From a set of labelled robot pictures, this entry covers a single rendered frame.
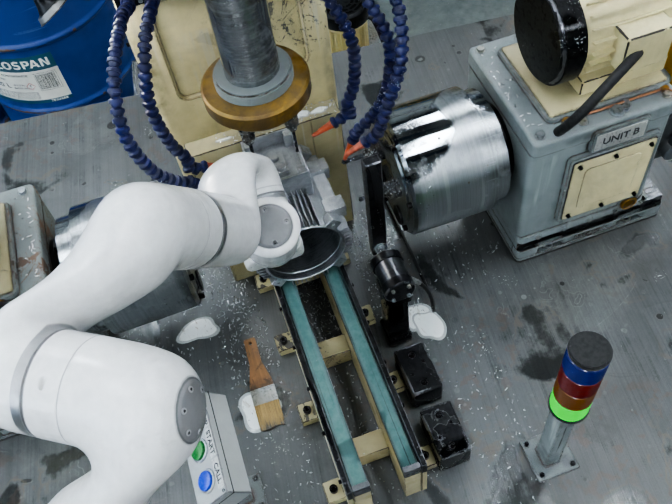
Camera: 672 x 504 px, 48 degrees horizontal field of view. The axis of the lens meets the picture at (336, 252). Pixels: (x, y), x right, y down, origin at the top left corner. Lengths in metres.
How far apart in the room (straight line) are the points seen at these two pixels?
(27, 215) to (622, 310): 1.15
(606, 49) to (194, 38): 0.71
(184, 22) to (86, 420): 0.88
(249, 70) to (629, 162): 0.75
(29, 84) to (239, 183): 2.02
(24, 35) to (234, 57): 1.67
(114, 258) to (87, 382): 0.11
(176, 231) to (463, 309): 0.95
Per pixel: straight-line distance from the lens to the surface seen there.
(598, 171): 1.51
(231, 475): 1.18
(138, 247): 0.71
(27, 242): 1.41
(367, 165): 1.22
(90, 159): 2.01
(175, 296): 1.37
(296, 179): 1.37
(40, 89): 2.93
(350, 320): 1.44
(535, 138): 1.39
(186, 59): 1.45
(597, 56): 1.38
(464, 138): 1.39
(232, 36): 1.16
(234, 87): 1.22
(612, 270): 1.68
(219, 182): 0.98
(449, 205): 1.41
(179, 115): 1.53
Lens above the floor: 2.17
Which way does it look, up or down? 55 degrees down
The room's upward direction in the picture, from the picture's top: 10 degrees counter-clockwise
